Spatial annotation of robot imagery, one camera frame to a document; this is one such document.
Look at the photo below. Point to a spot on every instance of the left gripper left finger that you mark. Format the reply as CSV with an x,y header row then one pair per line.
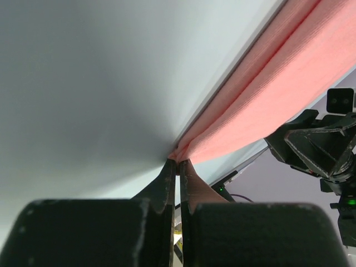
x,y
98,232

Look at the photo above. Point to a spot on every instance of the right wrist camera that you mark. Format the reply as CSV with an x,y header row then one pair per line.
x,y
340,100

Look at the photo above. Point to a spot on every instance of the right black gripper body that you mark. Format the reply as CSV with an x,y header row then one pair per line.
x,y
322,148

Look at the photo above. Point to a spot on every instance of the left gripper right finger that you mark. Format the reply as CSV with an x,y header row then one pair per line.
x,y
221,233

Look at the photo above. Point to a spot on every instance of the salmon pink t shirt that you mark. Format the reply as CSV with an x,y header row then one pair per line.
x,y
307,47

